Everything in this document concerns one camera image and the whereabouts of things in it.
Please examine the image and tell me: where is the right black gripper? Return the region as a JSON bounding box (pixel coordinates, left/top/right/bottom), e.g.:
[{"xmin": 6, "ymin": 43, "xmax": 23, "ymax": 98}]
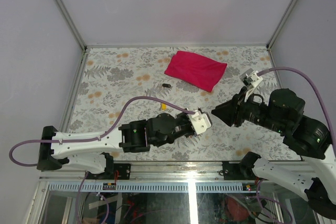
[{"xmin": 209, "ymin": 84, "xmax": 286, "ymax": 132}]

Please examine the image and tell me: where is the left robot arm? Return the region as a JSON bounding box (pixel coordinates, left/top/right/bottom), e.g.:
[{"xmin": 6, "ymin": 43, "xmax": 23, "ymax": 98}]
[{"xmin": 37, "ymin": 113, "xmax": 206, "ymax": 179}]

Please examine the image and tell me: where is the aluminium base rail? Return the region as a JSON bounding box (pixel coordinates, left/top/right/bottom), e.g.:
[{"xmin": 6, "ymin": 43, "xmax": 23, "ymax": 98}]
[{"xmin": 41, "ymin": 161, "xmax": 316, "ymax": 182}]

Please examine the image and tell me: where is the magenta cloth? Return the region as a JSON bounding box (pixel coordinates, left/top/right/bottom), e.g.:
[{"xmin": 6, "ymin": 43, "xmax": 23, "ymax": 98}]
[{"xmin": 164, "ymin": 51, "xmax": 227, "ymax": 92}]

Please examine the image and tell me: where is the white slotted cable duct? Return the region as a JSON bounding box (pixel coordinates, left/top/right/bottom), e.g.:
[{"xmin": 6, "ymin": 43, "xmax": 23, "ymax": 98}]
[{"xmin": 48, "ymin": 182, "xmax": 244, "ymax": 193}]

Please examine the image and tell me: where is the floral table mat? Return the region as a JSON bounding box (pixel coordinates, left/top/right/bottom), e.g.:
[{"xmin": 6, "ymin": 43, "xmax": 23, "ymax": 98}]
[{"xmin": 68, "ymin": 46, "xmax": 298, "ymax": 161}]

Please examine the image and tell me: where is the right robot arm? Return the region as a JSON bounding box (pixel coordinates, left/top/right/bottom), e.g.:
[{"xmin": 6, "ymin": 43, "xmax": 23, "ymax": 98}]
[{"xmin": 212, "ymin": 88, "xmax": 335, "ymax": 219}]

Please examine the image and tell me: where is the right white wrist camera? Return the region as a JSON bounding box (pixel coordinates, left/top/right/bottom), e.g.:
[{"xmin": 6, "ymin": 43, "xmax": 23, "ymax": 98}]
[{"xmin": 239, "ymin": 68, "xmax": 263, "ymax": 102}]

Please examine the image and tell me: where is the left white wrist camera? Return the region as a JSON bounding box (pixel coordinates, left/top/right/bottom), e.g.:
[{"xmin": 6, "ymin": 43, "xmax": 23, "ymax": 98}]
[{"xmin": 187, "ymin": 108, "xmax": 212, "ymax": 135}]

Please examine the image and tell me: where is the black key tag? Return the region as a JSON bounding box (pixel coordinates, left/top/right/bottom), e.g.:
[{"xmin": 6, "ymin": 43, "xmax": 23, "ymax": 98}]
[{"xmin": 162, "ymin": 83, "xmax": 172, "ymax": 88}]

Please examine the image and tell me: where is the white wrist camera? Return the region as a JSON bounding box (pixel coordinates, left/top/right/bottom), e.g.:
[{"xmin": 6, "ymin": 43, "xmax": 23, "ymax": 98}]
[
  {"xmin": 239, "ymin": 68, "xmax": 263, "ymax": 102},
  {"xmin": 187, "ymin": 108, "xmax": 212, "ymax": 135}
]

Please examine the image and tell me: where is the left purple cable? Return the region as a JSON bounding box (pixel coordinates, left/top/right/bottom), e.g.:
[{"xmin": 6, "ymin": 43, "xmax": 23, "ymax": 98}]
[{"xmin": 9, "ymin": 97, "xmax": 196, "ymax": 167}]

